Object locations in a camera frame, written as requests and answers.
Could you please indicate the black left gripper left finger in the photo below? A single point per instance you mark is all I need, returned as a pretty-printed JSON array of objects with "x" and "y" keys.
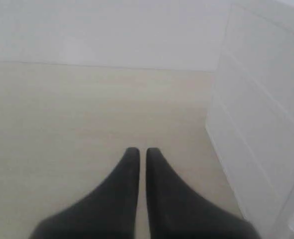
[{"x": 108, "y": 212}]

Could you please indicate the white plastic drawer cabinet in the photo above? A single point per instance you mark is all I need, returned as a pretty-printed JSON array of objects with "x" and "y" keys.
[{"x": 251, "y": 117}]

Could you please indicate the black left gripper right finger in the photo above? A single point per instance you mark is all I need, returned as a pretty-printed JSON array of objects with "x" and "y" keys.
[{"x": 176, "y": 211}]

